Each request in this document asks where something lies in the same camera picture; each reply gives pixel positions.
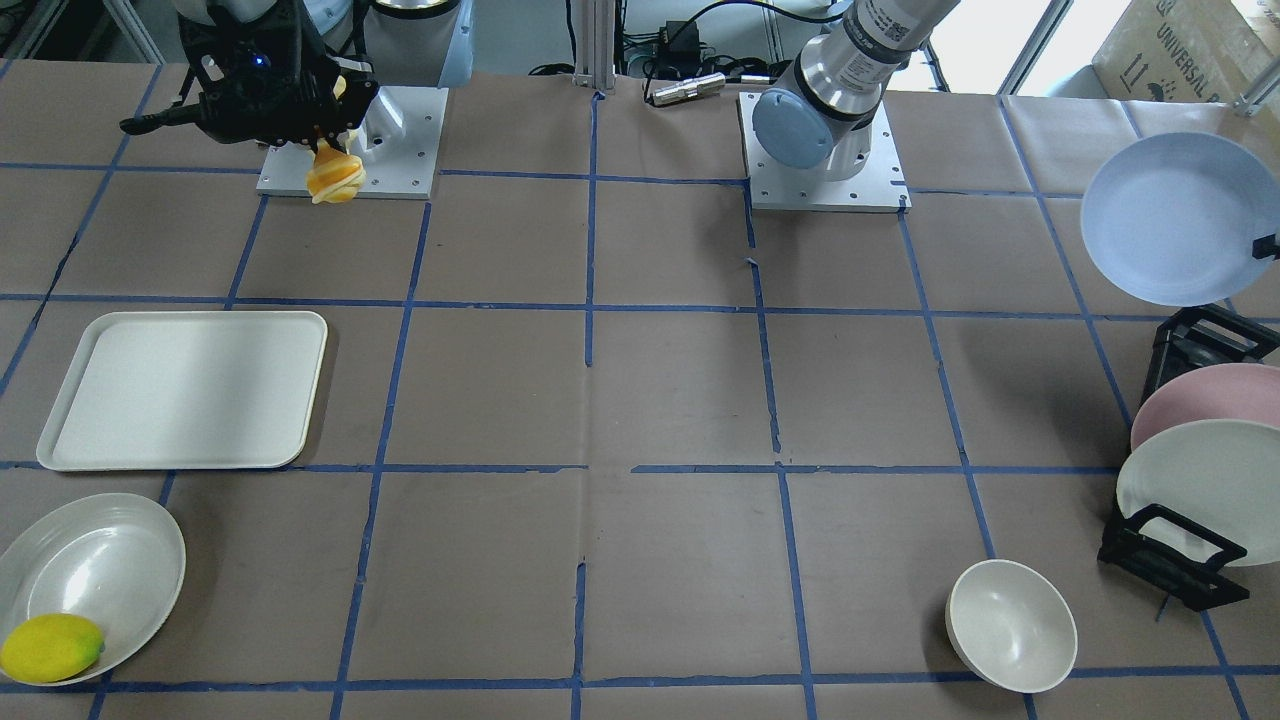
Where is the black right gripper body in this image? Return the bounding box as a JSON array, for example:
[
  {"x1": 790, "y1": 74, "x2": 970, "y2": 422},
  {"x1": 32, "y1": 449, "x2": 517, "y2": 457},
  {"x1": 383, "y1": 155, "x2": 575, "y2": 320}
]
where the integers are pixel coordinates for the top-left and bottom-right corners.
[{"x1": 178, "y1": 20, "x2": 379, "y2": 146}]

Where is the light blue plate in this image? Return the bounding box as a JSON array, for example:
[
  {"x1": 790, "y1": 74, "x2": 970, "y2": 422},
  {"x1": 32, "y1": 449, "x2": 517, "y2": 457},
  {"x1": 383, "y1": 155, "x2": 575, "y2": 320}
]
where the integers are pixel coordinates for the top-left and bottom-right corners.
[{"x1": 1080, "y1": 132, "x2": 1279, "y2": 307}]

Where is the yellow bread loaf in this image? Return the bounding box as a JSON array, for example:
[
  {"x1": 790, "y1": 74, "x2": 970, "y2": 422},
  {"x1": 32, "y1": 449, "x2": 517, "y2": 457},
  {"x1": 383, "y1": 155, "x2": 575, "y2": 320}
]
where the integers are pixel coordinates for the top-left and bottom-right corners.
[{"x1": 303, "y1": 143, "x2": 367, "y2": 204}]

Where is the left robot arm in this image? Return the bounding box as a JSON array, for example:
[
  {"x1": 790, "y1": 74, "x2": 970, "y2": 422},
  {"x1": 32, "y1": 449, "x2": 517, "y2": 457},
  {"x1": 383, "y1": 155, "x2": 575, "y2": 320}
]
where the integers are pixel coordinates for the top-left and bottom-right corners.
[{"x1": 739, "y1": 1, "x2": 1030, "y2": 215}]

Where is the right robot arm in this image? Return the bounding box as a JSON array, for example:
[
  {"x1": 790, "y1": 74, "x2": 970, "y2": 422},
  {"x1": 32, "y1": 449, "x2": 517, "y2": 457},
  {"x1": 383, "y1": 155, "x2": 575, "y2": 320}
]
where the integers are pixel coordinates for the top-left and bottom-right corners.
[{"x1": 122, "y1": 1, "x2": 475, "y2": 150}]

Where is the pink plate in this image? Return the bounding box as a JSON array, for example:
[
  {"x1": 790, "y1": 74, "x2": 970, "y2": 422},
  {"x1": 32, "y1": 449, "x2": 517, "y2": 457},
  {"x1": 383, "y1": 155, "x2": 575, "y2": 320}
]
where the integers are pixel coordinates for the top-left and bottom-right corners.
[{"x1": 1130, "y1": 363, "x2": 1279, "y2": 448}]

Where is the cream plate in rack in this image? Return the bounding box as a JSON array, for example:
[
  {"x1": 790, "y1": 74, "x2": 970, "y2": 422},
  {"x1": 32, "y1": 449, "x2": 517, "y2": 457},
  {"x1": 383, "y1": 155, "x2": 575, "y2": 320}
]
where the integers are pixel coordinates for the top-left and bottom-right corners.
[{"x1": 1116, "y1": 419, "x2": 1279, "y2": 568}]

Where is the cream plate with lemon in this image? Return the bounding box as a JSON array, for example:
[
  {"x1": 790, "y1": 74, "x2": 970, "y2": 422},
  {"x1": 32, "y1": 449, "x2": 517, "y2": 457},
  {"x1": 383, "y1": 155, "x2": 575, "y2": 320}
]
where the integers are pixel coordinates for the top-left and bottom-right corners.
[{"x1": 1, "y1": 493, "x2": 186, "y2": 687}]

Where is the black dish rack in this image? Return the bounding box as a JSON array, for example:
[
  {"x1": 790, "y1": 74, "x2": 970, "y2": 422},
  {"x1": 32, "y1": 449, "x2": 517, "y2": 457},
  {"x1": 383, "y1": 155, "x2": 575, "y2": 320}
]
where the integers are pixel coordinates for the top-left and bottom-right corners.
[{"x1": 1098, "y1": 305, "x2": 1277, "y2": 612}]

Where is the cardboard box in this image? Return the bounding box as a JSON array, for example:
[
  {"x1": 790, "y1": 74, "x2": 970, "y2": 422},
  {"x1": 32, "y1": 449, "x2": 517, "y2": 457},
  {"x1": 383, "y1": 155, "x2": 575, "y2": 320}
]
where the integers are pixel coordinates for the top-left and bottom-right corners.
[{"x1": 1092, "y1": 1, "x2": 1279, "y2": 102}]

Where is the white rectangular tray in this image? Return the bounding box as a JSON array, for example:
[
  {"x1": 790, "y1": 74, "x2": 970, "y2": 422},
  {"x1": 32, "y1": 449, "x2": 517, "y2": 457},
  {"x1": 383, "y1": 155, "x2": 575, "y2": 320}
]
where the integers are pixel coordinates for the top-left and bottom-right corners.
[{"x1": 35, "y1": 311, "x2": 329, "y2": 471}]

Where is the black power adapter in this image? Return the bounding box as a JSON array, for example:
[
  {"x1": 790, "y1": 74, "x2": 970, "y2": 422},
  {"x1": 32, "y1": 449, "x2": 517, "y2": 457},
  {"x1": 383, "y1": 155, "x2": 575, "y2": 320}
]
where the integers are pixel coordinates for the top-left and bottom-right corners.
[{"x1": 657, "y1": 20, "x2": 701, "y2": 77}]

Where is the cream bowl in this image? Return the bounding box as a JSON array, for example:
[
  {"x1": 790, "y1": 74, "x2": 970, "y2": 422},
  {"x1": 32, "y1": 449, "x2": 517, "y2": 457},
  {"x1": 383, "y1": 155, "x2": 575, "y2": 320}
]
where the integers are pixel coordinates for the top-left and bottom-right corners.
[{"x1": 943, "y1": 559, "x2": 1079, "y2": 694}]

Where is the silver cylindrical tool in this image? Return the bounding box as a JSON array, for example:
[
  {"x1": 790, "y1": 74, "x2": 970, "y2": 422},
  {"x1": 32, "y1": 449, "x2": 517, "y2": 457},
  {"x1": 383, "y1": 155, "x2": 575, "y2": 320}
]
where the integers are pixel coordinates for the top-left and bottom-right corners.
[{"x1": 646, "y1": 72, "x2": 727, "y2": 108}]

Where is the yellow lemon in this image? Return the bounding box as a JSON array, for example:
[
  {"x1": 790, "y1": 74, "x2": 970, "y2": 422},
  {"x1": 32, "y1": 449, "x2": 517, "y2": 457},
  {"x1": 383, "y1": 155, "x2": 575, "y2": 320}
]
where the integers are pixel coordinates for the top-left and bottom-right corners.
[{"x1": 1, "y1": 612, "x2": 105, "y2": 684}]

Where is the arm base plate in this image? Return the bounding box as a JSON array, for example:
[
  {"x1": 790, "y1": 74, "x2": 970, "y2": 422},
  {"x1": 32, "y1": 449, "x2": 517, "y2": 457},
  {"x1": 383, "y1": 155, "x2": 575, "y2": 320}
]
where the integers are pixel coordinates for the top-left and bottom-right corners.
[
  {"x1": 739, "y1": 92, "x2": 913, "y2": 213},
  {"x1": 257, "y1": 86, "x2": 449, "y2": 200}
]

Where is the aluminium frame post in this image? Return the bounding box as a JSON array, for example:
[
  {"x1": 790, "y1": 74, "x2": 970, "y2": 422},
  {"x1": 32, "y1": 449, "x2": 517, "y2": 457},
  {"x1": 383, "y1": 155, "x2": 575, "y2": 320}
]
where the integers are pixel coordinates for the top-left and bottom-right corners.
[{"x1": 570, "y1": 0, "x2": 622, "y2": 96}]

